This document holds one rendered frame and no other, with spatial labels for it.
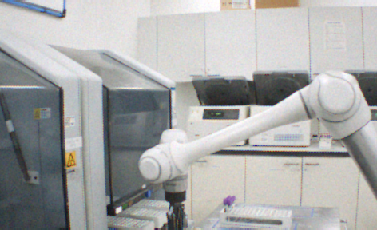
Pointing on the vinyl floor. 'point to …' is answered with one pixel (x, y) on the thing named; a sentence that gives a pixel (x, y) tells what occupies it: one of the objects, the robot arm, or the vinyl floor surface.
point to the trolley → (306, 215)
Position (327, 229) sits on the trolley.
